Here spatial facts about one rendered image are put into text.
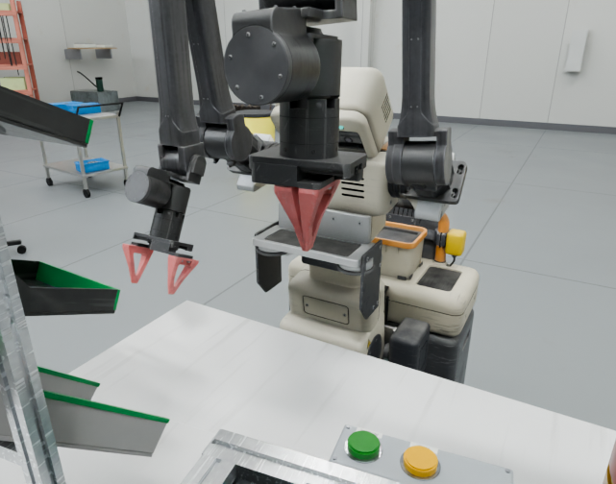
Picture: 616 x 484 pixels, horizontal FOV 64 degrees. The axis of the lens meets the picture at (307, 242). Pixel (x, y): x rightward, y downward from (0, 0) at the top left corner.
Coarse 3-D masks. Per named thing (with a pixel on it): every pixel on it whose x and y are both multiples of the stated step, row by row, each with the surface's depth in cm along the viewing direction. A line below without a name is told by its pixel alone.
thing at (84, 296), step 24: (24, 264) 52; (48, 264) 52; (24, 288) 39; (48, 288) 41; (72, 288) 43; (96, 288) 45; (24, 312) 39; (48, 312) 41; (72, 312) 43; (96, 312) 45
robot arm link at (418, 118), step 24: (408, 0) 76; (432, 0) 76; (408, 24) 77; (432, 24) 78; (408, 48) 78; (432, 48) 79; (408, 72) 80; (432, 72) 80; (408, 96) 81; (432, 96) 82; (408, 120) 82; (432, 120) 81
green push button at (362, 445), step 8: (360, 432) 62; (368, 432) 62; (352, 440) 61; (360, 440) 61; (368, 440) 61; (376, 440) 61; (352, 448) 60; (360, 448) 60; (368, 448) 60; (376, 448) 60; (360, 456) 59; (368, 456) 59
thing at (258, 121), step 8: (240, 112) 531; (248, 112) 531; (256, 112) 531; (264, 112) 531; (248, 120) 520; (256, 120) 520; (264, 120) 523; (256, 128) 523; (264, 128) 527; (272, 128) 535; (272, 136) 539
